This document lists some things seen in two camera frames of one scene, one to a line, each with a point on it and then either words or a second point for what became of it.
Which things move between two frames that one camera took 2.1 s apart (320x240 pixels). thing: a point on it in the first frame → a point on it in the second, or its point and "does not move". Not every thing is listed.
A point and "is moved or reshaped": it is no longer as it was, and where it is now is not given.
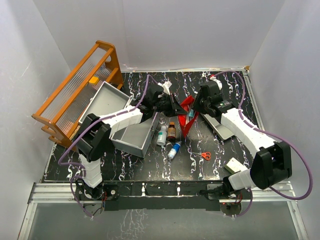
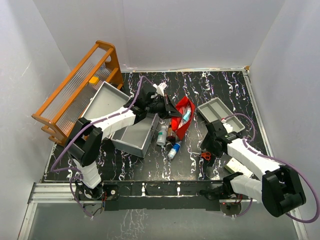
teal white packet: (191, 113) → (186, 116)
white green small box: (233, 166) does not move
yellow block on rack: (94, 80) does not move
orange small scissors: (206, 155) does not move
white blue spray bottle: (172, 152) does not move
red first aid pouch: (187, 119) is moved or reshaped
